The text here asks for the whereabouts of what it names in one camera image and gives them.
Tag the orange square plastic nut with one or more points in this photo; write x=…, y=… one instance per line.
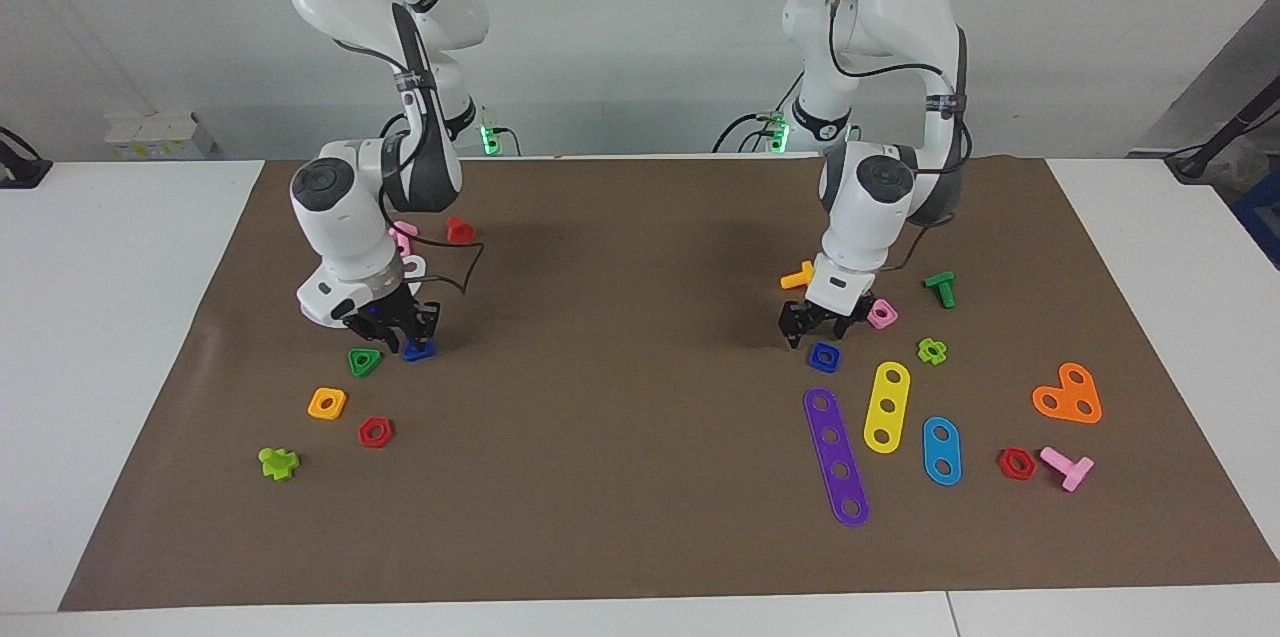
x=316, y=404

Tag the grey slanted board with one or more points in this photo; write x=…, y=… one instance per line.
x=1230, y=77

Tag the lime green plastic screw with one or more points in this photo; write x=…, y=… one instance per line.
x=278, y=463

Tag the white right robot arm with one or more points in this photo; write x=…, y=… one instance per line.
x=340, y=207

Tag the pink plastic screw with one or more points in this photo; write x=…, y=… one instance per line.
x=404, y=237
x=1068, y=469

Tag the red hexagonal plastic nut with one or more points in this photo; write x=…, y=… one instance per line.
x=366, y=434
x=1005, y=464

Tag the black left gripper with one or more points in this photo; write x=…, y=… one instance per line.
x=835, y=318

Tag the orange heart-shaped plastic plate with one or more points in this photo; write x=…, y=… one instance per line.
x=1065, y=395

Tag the purple four-hole plastic plate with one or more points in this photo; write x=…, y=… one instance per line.
x=835, y=455

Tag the white small box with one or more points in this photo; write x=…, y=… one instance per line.
x=158, y=137

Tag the dark green plastic screw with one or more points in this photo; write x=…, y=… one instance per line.
x=942, y=289

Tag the blue triangle-head plastic screw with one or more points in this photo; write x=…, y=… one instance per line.
x=418, y=353

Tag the red plastic screw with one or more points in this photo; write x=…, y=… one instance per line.
x=459, y=231

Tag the white curved plastic plate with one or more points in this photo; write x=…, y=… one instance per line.
x=416, y=266

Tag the brown table mat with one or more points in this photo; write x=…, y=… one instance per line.
x=620, y=477

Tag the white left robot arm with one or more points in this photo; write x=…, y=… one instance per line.
x=900, y=7

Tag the lime cross-shaped plastic nut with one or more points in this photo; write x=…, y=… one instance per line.
x=925, y=352

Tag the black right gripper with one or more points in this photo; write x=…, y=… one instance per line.
x=395, y=309

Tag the black clamp mount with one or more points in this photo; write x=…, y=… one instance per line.
x=20, y=167

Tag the orange plastic screw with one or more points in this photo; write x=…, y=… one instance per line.
x=800, y=275

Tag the blue two-hole plastic plate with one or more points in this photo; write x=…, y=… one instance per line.
x=942, y=451

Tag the blue square plastic nut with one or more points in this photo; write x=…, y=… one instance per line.
x=814, y=357

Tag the blue crate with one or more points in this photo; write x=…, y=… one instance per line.
x=1262, y=217

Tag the pink square plastic nut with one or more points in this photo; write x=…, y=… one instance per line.
x=874, y=315

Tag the green triangular plastic nut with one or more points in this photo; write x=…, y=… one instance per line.
x=356, y=365

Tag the black stand pole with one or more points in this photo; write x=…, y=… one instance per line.
x=1225, y=132

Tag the yellow three-hole plastic plate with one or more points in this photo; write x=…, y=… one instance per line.
x=886, y=395

